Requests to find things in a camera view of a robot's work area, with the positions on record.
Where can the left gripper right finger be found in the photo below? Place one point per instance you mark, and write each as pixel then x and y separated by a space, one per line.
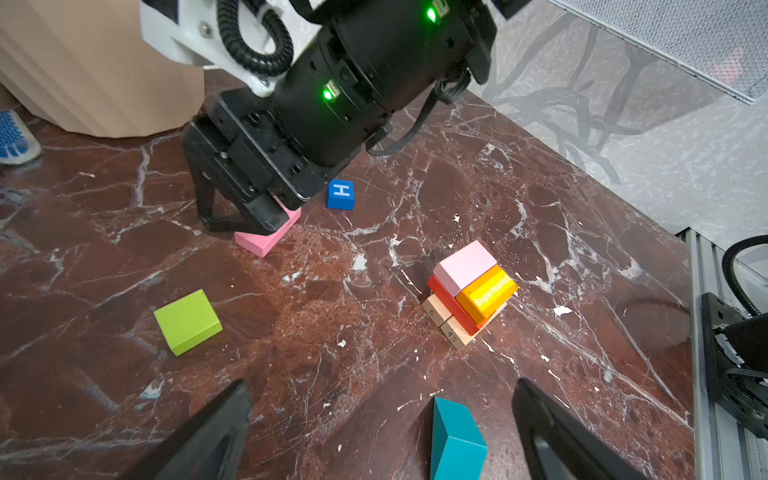
pixel 558 446

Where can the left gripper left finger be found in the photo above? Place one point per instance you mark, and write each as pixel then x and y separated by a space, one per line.
pixel 209 445

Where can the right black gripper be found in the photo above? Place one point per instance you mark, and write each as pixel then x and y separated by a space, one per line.
pixel 253 159

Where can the green cube block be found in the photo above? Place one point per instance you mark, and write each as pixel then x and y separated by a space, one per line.
pixel 187 322

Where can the blue letter cube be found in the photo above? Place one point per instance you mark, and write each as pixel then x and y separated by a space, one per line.
pixel 341 195

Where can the natural wood block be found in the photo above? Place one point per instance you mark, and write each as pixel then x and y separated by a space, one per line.
pixel 437 312
pixel 456 334

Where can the orange rectangular block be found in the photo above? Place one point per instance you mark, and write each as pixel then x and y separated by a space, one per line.
pixel 484 296

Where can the red rectangular block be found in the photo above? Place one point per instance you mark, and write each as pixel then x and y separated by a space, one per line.
pixel 455 308

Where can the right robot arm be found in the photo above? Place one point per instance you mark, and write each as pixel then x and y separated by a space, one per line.
pixel 408 48

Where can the teal wedge block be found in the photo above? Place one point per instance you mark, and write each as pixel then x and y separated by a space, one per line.
pixel 459 449

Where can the beige flower pot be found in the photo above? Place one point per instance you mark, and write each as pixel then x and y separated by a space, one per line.
pixel 83 66

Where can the blue dotted work glove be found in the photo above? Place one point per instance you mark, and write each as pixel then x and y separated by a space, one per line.
pixel 18 145

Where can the pink object in basket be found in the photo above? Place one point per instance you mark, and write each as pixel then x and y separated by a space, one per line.
pixel 728 70

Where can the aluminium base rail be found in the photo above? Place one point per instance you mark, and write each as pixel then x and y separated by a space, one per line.
pixel 725 448

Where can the white wire basket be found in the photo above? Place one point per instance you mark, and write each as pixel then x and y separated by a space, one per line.
pixel 690 34

